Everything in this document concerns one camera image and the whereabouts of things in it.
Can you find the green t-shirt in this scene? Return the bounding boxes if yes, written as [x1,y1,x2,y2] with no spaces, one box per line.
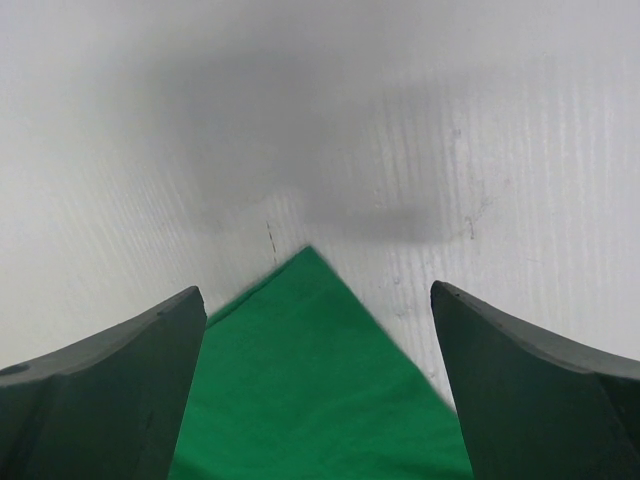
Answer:
[170,247,472,479]

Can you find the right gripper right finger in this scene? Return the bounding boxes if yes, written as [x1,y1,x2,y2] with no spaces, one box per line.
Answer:
[430,281,639,479]

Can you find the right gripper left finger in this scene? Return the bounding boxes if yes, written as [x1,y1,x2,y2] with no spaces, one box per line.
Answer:
[1,286,207,479]

